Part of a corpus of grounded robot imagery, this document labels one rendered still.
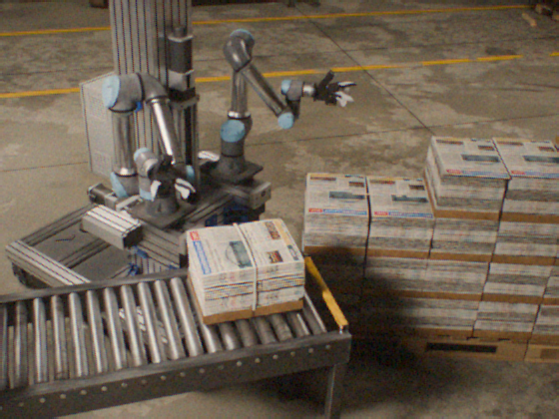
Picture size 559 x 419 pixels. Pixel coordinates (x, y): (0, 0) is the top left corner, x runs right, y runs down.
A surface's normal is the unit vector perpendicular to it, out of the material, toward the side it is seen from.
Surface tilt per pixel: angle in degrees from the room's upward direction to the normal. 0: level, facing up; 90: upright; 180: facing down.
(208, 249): 2
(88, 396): 90
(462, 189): 90
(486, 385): 0
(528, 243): 90
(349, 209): 1
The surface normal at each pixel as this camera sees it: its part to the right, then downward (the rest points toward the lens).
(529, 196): -0.03, 0.54
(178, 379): 0.29, 0.53
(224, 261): 0.05, -0.83
